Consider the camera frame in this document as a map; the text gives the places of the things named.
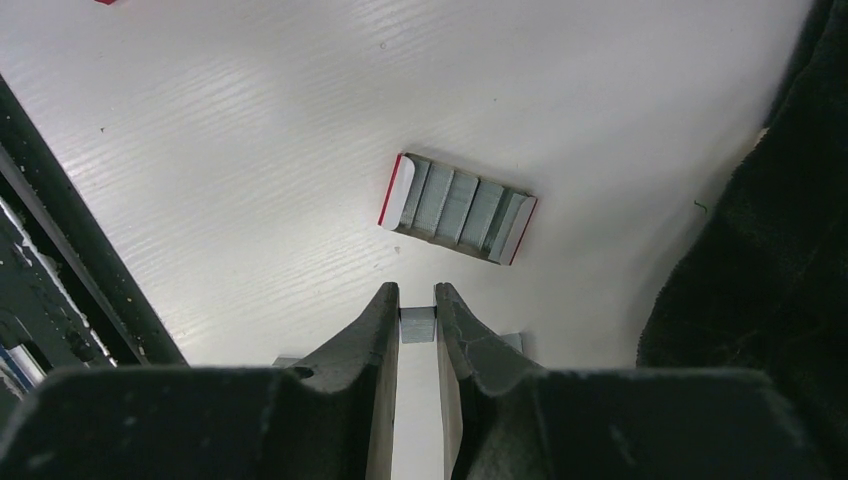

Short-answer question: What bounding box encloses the black pillow with beige flowers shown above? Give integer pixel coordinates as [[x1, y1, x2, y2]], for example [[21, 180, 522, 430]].
[[637, 1, 847, 475]]

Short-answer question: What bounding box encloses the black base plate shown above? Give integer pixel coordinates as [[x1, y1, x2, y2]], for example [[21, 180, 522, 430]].
[[1, 82, 187, 396]]

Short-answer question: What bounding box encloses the box of staples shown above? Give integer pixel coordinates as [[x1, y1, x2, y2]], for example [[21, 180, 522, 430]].
[[378, 152, 538, 266]]

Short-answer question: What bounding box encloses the grey staple strip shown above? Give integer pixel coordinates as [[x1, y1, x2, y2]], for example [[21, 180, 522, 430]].
[[272, 356, 300, 369], [399, 306, 437, 344], [500, 333, 524, 353]]

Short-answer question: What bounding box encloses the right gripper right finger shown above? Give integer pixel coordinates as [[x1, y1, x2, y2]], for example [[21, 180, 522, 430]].
[[434, 283, 829, 479]]

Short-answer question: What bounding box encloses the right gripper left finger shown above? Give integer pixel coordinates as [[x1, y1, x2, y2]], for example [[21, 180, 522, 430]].
[[1, 282, 399, 479]]

